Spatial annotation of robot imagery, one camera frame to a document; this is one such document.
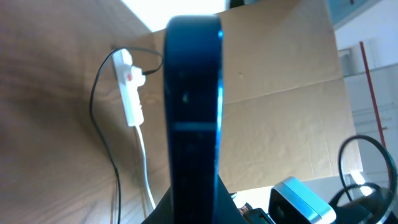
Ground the white power strip cord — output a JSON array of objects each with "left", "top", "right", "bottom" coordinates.
[{"left": 134, "top": 124, "right": 157, "bottom": 212}]

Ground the white power strip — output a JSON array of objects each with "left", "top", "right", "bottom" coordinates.
[{"left": 112, "top": 49, "right": 144, "bottom": 127}]

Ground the brown cardboard panel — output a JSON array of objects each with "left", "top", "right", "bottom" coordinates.
[{"left": 136, "top": 0, "right": 364, "bottom": 194}]

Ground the black right camera cable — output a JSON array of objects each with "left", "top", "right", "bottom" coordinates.
[{"left": 328, "top": 134, "right": 398, "bottom": 224}]

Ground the black USB charging cable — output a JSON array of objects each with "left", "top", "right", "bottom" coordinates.
[{"left": 89, "top": 46, "right": 165, "bottom": 224}]

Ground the blue Galaxy smartphone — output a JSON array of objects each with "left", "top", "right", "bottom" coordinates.
[{"left": 164, "top": 15, "right": 224, "bottom": 223}]

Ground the white USB charger adapter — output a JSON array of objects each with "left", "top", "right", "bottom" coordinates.
[{"left": 127, "top": 65, "right": 146, "bottom": 87}]

